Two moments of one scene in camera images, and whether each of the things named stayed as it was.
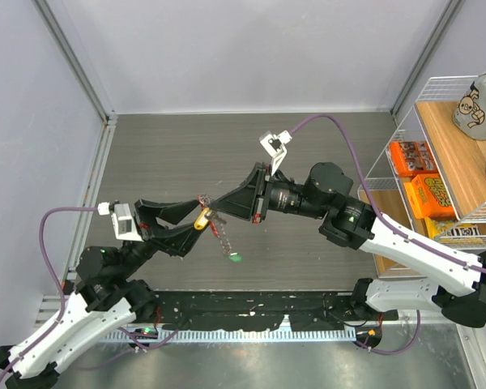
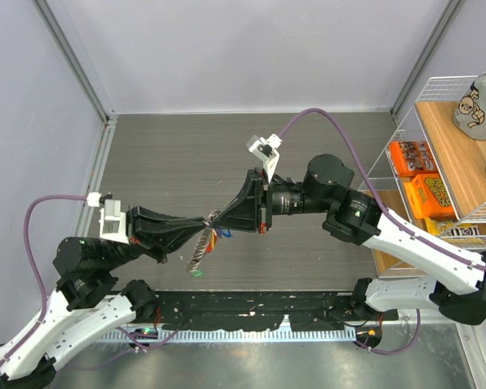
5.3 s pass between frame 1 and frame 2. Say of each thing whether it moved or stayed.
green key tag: moved
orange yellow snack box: stayed
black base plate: stayed
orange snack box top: stayed
